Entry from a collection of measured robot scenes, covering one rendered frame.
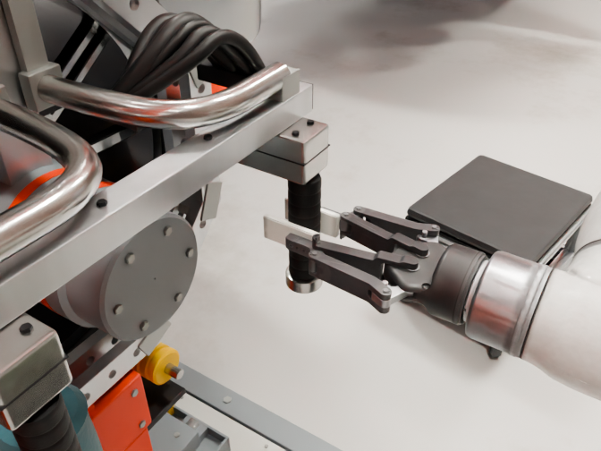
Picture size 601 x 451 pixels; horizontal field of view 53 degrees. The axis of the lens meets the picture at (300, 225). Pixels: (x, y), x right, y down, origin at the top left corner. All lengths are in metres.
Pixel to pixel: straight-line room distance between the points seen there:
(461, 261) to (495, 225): 1.00
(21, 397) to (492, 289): 0.38
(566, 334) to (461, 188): 1.18
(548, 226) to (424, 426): 0.58
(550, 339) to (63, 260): 0.39
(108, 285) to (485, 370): 1.27
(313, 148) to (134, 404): 0.48
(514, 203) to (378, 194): 0.71
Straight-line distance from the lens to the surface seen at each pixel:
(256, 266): 1.91
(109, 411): 0.87
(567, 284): 0.57
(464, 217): 1.59
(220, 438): 1.31
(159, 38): 0.61
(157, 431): 1.25
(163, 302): 0.61
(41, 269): 0.43
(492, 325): 0.57
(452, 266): 0.58
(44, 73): 0.61
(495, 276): 0.57
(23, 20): 0.60
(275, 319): 1.74
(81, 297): 0.57
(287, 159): 0.60
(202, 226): 0.88
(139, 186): 0.47
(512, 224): 1.60
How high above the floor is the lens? 1.22
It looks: 36 degrees down
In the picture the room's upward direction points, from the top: straight up
